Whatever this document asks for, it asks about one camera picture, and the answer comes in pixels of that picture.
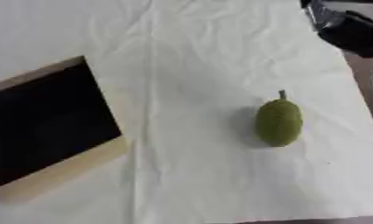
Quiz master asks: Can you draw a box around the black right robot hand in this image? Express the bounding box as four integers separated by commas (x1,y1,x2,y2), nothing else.
316,10,373,59

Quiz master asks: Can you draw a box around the tan cardboard box black inside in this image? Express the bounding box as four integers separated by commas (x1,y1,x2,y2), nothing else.
0,55,130,203

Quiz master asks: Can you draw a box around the green spiky toy fruit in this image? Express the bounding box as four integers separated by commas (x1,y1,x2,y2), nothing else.
254,89,305,148

